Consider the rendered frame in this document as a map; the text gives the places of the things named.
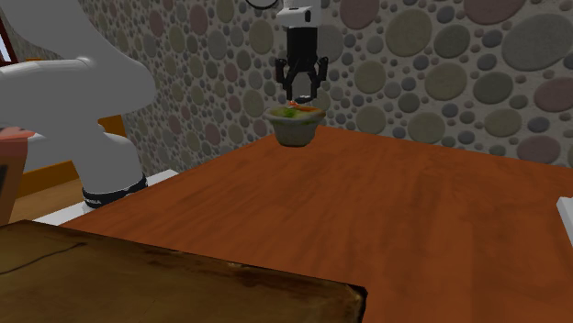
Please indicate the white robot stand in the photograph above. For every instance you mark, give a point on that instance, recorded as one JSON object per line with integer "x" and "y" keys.
{"x": 154, "y": 178}

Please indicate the window with red frame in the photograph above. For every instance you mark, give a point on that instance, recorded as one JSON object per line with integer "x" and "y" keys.
{"x": 4, "y": 47}

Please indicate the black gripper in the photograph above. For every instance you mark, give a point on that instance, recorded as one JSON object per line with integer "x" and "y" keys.
{"x": 301, "y": 44}

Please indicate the grey bowl of salad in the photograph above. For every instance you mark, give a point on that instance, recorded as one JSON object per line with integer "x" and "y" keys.
{"x": 294, "y": 127}

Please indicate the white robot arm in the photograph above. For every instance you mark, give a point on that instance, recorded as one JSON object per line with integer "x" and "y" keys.
{"x": 67, "y": 94}

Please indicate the white flat object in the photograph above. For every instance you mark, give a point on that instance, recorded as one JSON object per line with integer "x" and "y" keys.
{"x": 566, "y": 219}

